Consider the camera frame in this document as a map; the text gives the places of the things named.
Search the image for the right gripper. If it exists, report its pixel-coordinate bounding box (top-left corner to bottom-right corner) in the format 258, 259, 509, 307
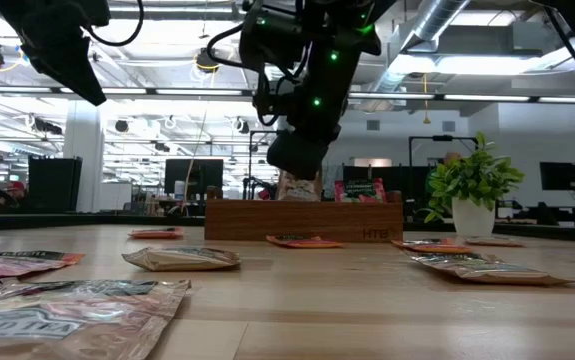
254, 89, 344, 181

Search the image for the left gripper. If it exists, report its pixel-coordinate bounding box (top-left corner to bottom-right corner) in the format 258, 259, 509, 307
0, 0, 113, 107

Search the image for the beige tea packet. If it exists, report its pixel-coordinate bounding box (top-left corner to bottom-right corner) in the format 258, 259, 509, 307
0, 278, 192, 360
464, 237, 526, 249
121, 246, 242, 274
406, 252, 575, 288
276, 172, 324, 202

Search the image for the orange tea packet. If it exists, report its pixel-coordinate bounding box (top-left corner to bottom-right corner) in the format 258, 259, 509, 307
0, 248, 86, 285
265, 234, 343, 250
127, 227, 185, 240
391, 238, 476, 255

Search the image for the wooden tea box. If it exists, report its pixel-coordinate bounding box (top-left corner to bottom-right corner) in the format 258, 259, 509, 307
204, 198, 405, 244

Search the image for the dark partition panel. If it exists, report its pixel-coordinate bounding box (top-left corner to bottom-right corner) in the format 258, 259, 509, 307
342, 164, 433, 221

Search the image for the black partition panel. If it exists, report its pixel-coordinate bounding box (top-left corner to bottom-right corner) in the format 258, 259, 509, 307
27, 155, 83, 214

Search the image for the green plant in white pot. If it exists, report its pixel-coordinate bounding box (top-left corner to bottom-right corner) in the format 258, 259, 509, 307
424, 130, 526, 239

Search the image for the black background desk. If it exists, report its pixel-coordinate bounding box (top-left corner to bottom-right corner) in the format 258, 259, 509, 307
509, 202, 575, 229

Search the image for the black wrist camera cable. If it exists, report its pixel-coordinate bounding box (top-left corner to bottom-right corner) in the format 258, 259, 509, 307
84, 0, 146, 48

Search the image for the silver ventilation duct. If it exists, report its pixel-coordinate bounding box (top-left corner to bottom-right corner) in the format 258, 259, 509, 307
366, 0, 472, 96

